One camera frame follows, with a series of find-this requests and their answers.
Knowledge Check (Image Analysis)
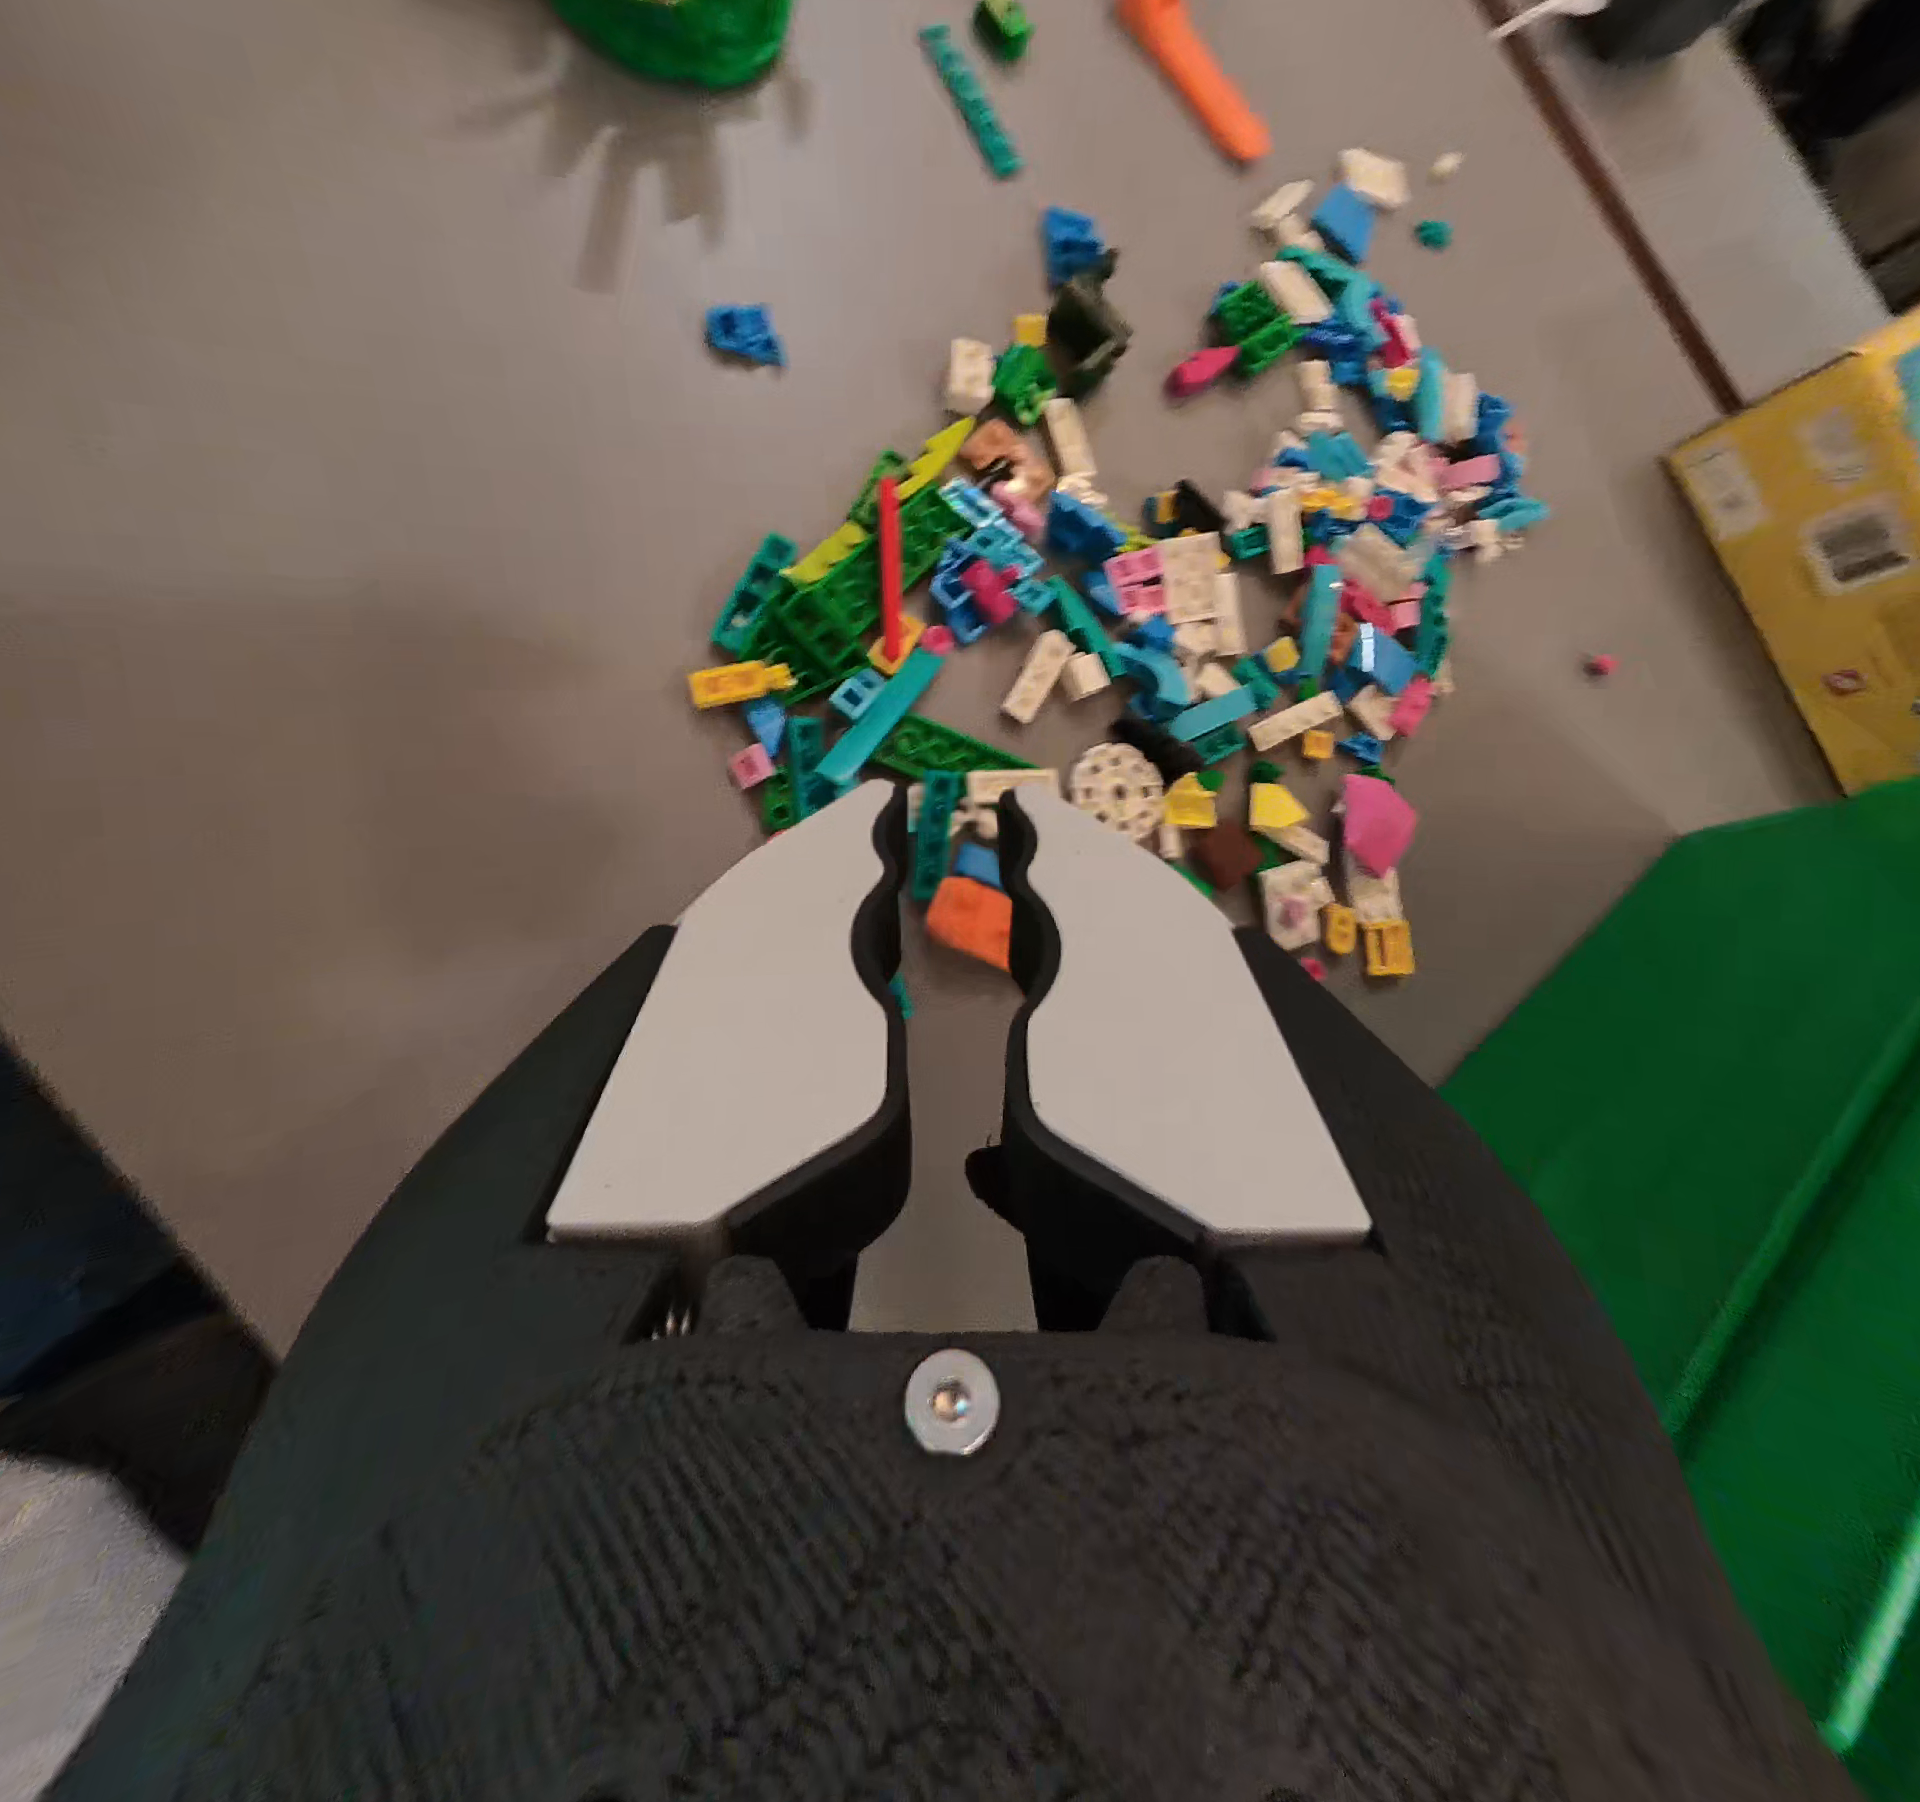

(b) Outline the green plastic board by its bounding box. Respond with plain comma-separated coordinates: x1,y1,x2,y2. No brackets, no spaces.
1436,778,1920,1802

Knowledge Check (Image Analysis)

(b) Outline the white cloth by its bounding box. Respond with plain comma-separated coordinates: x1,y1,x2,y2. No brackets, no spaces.
0,1448,190,1802

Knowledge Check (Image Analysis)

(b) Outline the long teal lego beam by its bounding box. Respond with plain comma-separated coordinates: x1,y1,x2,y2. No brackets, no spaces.
917,25,1026,182

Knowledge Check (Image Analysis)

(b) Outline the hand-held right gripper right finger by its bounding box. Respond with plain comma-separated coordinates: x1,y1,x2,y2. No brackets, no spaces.
965,785,1376,1335

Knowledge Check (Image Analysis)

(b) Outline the orange lego brick separator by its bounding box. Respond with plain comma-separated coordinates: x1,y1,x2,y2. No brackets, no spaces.
1112,0,1273,167

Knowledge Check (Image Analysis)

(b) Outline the yellow cardboard lego box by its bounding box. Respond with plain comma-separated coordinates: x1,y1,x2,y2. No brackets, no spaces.
1663,308,1920,796

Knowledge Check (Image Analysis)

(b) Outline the dark cloth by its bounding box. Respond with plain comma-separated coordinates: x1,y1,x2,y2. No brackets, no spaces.
0,1036,279,1550

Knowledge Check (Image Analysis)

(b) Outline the pile of lego bricks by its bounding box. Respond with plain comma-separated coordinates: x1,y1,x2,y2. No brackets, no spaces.
685,148,1554,987

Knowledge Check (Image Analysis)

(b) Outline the dark green lego piece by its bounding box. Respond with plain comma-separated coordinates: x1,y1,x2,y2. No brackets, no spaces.
1044,274,1134,395

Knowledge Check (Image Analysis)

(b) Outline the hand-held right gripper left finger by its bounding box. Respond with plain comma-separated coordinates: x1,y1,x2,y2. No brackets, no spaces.
546,778,914,1335

